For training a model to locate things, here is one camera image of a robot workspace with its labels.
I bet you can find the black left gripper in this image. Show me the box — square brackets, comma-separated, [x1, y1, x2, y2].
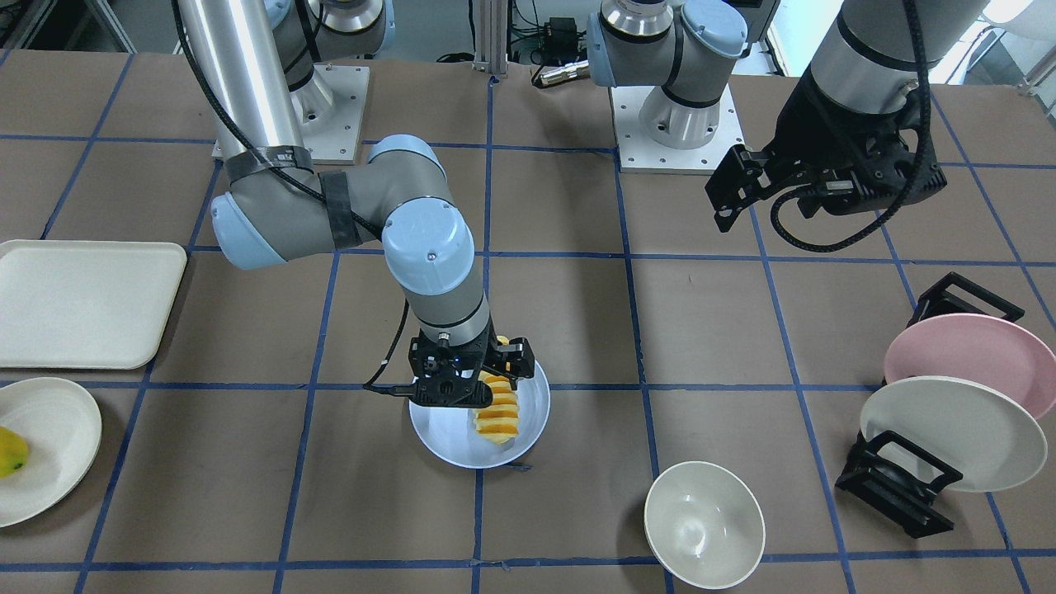
[705, 78, 929, 233]

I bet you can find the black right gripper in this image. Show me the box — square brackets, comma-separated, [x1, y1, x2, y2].
[408, 328, 493, 408]

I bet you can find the light blue plate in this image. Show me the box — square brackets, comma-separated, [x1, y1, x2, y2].
[408, 361, 550, 469]

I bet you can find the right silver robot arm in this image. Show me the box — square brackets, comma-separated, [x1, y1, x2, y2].
[171, 1, 499, 408]

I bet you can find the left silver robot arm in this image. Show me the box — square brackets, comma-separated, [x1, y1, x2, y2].
[586, 1, 987, 250]

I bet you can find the pink plate in rack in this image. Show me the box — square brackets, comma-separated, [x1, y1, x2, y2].
[883, 314, 1055, 420]

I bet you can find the cream plate in rack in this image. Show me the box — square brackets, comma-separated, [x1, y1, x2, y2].
[860, 375, 1048, 493]

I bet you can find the cream round plate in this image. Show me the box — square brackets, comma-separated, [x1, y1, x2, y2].
[1, 377, 102, 527]

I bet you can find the cream ceramic bowl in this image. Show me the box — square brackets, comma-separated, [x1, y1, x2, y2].
[643, 461, 768, 590]

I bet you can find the black dish rack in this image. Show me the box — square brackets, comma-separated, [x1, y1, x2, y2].
[835, 271, 1025, 539]

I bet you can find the white rectangular tray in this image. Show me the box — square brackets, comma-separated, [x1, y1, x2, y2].
[1, 239, 187, 370]

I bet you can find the yellow lemon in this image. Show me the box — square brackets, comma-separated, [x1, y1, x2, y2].
[0, 426, 30, 479]

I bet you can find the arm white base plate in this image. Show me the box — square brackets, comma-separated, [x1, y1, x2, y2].
[213, 64, 370, 164]
[610, 87, 744, 174]

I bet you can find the aluminium frame post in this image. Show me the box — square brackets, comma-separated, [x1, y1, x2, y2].
[470, 1, 512, 80]

